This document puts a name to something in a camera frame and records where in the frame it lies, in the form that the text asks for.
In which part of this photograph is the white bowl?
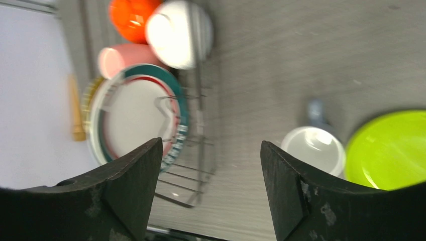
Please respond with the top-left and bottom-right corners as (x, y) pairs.
(145, 1), (214, 70)

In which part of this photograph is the lime green plate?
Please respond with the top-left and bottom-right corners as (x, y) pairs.
(344, 109), (425, 190)

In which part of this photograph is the black wire dish rack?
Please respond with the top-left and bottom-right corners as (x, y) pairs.
(78, 0), (221, 209)

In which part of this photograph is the wooden rolling pin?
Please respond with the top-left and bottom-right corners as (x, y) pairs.
(68, 74), (86, 142)

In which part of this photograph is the pink mug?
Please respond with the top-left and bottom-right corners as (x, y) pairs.
(97, 43), (169, 79)

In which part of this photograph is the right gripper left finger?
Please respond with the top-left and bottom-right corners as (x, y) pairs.
(1, 138), (163, 240)

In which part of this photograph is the woven bamboo plate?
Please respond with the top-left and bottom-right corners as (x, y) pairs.
(81, 77), (105, 134)

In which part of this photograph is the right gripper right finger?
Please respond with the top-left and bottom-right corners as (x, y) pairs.
(260, 141), (425, 240)

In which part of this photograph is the white printed round plate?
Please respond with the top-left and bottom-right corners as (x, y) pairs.
(86, 74), (124, 165)

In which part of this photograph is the orange bowl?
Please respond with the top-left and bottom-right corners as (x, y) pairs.
(109, 0), (163, 44)

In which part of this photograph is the small grey patterned mug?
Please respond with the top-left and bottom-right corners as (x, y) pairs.
(280, 99), (346, 177)

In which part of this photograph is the green rimmed white plate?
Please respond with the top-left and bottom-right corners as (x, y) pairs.
(100, 64), (189, 172)

